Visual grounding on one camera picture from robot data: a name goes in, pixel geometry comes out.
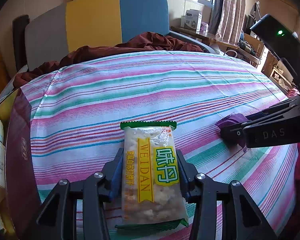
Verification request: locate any white box on desk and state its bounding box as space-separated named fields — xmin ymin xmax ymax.
xmin=180 ymin=9 xmax=202 ymax=31

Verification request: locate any wooden desk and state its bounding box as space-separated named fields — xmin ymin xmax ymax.
xmin=171 ymin=26 xmax=263 ymax=67

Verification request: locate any black rolled mat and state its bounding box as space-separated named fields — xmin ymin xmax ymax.
xmin=12 ymin=15 xmax=30 ymax=71

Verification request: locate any gold tin box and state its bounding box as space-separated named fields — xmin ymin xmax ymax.
xmin=0 ymin=89 xmax=41 ymax=239

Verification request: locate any dark red blanket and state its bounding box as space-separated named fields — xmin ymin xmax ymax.
xmin=13 ymin=32 xmax=208 ymax=89

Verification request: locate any striped bed sheet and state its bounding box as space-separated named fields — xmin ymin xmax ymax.
xmin=21 ymin=51 xmax=298 ymax=233

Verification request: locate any pink floral curtain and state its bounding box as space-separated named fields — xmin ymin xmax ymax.
xmin=208 ymin=0 xmax=246 ymax=44

